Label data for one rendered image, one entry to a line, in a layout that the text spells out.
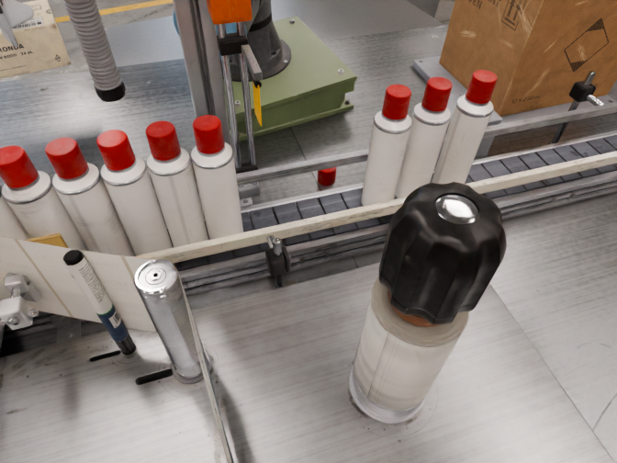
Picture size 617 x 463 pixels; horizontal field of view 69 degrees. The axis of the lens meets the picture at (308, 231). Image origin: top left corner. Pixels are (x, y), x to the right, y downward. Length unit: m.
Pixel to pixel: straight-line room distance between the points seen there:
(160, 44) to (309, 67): 0.46
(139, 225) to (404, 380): 0.37
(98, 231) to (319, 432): 0.35
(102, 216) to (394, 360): 0.38
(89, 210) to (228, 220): 0.17
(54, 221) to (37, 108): 0.58
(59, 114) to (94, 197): 0.55
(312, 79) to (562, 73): 0.51
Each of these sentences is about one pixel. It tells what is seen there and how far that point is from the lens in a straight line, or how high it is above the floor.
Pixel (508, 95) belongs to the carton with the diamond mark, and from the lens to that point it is 1.03.
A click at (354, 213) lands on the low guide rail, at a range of 0.66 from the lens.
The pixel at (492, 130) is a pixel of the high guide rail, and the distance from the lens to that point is 0.80.
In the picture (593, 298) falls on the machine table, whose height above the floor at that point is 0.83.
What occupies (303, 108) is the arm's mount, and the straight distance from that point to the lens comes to 0.95.
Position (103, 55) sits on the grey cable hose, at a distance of 0.60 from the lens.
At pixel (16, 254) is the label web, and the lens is 0.53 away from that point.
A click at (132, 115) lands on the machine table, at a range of 1.05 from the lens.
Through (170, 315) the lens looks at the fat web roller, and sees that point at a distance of 0.44.
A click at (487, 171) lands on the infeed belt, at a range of 0.85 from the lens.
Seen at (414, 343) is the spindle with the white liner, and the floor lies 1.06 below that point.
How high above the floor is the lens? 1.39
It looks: 49 degrees down
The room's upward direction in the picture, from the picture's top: 2 degrees clockwise
